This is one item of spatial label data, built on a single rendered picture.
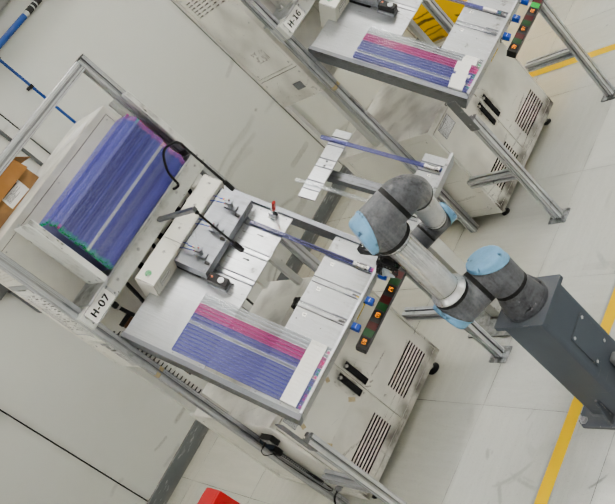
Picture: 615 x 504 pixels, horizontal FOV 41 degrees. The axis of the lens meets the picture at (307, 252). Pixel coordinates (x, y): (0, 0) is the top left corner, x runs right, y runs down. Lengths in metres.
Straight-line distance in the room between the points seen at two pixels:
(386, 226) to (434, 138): 1.51
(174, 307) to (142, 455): 1.79
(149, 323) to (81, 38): 2.18
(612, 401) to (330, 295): 0.99
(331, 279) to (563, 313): 0.83
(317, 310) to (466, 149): 1.25
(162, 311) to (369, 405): 0.91
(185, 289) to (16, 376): 1.58
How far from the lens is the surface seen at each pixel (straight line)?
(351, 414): 3.24
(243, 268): 2.98
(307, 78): 3.71
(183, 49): 4.96
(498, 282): 2.44
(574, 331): 2.61
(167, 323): 2.94
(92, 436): 4.51
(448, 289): 2.38
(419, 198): 2.20
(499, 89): 4.01
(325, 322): 2.85
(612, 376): 2.76
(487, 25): 3.65
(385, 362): 3.34
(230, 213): 3.03
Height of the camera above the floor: 2.12
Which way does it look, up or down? 24 degrees down
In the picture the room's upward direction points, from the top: 49 degrees counter-clockwise
